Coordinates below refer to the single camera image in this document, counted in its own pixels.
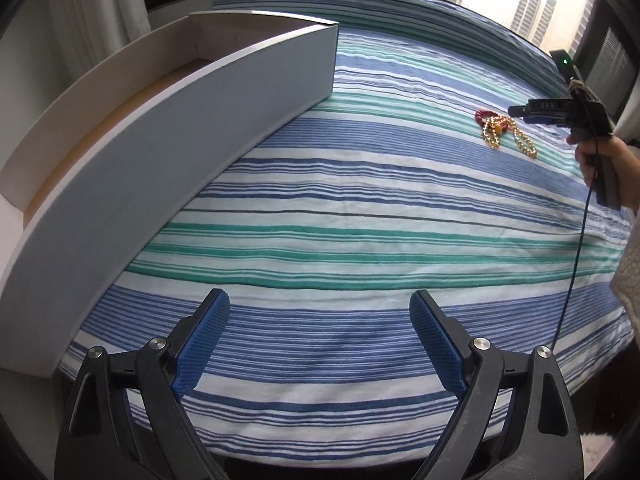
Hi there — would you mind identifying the person's right forearm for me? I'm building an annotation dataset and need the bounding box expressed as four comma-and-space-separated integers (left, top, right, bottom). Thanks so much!
609, 210, 640, 356

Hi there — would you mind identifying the dark blue cable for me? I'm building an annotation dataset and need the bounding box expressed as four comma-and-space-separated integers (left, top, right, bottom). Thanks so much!
550, 105, 601, 349

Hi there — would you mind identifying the white curtain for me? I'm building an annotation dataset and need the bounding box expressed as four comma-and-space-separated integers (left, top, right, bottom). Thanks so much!
45, 0, 152, 88

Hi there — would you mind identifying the amber bead strand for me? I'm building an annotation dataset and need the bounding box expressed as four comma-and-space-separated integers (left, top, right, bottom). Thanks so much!
481, 116, 540, 160

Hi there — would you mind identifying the person's right hand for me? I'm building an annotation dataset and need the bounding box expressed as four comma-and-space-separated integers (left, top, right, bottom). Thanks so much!
566, 127, 640, 188

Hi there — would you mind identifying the long grey cardboard box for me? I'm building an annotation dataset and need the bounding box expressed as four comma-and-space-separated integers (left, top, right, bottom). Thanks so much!
0, 9, 340, 380

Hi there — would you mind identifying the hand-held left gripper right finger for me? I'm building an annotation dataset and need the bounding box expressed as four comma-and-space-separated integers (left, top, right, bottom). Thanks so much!
408, 289, 586, 480

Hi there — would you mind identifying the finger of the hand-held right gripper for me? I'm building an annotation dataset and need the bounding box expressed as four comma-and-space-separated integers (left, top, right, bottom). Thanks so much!
507, 101, 536, 124

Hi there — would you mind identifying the striped bed sheet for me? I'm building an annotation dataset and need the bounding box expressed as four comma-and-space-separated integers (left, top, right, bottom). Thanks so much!
60, 0, 633, 466

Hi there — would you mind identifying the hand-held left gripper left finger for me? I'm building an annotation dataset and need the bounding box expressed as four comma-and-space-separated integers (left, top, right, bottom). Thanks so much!
54, 287, 232, 480

